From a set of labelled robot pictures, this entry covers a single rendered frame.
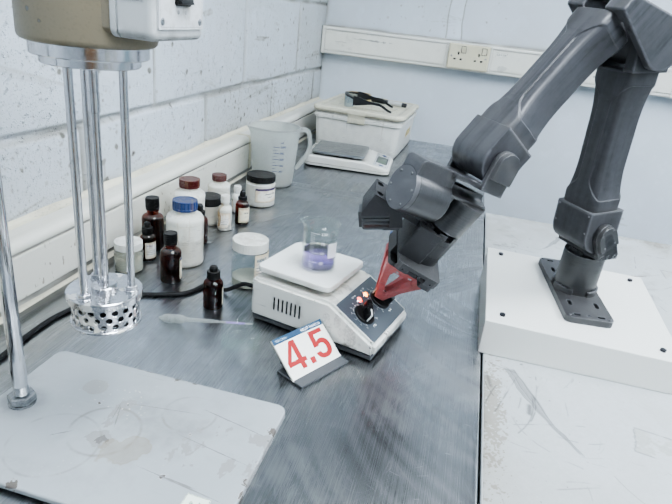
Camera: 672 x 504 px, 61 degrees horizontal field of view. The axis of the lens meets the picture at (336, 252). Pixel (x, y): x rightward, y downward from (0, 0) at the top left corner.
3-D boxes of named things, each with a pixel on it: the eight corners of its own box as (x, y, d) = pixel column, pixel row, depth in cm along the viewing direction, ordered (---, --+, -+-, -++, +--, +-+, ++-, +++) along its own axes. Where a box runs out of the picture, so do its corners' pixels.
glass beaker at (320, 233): (339, 265, 85) (345, 215, 82) (330, 280, 80) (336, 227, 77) (301, 258, 86) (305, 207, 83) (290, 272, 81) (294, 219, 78)
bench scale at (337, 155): (388, 178, 167) (390, 162, 165) (302, 165, 170) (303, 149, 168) (392, 163, 184) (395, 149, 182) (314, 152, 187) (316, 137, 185)
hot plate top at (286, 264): (365, 266, 87) (365, 260, 87) (328, 294, 77) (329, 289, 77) (298, 245, 92) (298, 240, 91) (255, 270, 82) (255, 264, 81)
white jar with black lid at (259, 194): (239, 201, 133) (240, 171, 130) (261, 197, 138) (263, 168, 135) (257, 210, 129) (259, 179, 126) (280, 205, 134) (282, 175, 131)
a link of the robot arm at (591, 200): (580, 256, 83) (648, 16, 68) (548, 237, 88) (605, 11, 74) (611, 250, 85) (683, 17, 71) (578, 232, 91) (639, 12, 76)
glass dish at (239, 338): (249, 358, 75) (250, 343, 74) (212, 347, 77) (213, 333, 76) (266, 338, 80) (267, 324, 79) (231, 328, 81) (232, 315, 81)
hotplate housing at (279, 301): (405, 324, 88) (413, 278, 85) (371, 364, 77) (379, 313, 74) (283, 283, 96) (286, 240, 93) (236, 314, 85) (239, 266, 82)
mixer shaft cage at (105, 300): (157, 310, 57) (152, 47, 47) (117, 344, 51) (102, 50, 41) (97, 296, 58) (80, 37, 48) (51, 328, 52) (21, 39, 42)
